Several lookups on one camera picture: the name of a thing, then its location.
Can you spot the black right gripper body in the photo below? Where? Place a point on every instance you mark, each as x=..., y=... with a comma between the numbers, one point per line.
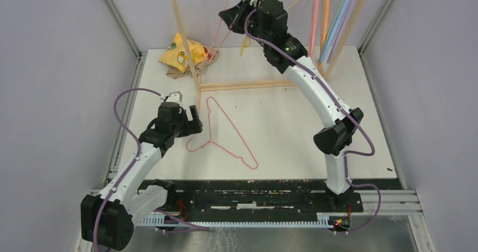
x=252, y=24

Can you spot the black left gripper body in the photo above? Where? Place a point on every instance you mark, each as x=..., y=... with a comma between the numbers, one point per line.
x=180, y=128

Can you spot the yellow hanger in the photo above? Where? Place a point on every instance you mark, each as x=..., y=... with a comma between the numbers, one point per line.
x=244, y=45

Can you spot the orange hanger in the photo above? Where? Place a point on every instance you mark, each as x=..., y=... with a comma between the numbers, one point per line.
x=325, y=9

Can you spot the blue hanger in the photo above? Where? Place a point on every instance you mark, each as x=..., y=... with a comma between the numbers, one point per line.
x=328, y=45

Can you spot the green hanger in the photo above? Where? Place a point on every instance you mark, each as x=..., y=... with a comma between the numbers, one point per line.
x=336, y=15

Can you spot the purple hanger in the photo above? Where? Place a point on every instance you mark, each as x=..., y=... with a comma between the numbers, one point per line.
x=343, y=30

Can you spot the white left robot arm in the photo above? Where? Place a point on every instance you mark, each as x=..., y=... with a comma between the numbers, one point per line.
x=109, y=218

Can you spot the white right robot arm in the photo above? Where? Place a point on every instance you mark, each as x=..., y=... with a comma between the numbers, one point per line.
x=339, y=121

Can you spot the yellow printed cloth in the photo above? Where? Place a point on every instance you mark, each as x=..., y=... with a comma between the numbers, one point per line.
x=175, y=55

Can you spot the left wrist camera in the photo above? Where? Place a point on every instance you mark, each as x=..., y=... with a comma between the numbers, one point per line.
x=174, y=97

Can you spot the wooden hanger rack frame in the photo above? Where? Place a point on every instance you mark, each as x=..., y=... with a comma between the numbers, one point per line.
x=240, y=85

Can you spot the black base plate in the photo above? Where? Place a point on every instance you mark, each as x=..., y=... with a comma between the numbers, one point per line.
x=254, y=200

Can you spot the white cable duct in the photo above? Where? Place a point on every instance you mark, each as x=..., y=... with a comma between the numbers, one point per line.
x=159, y=220

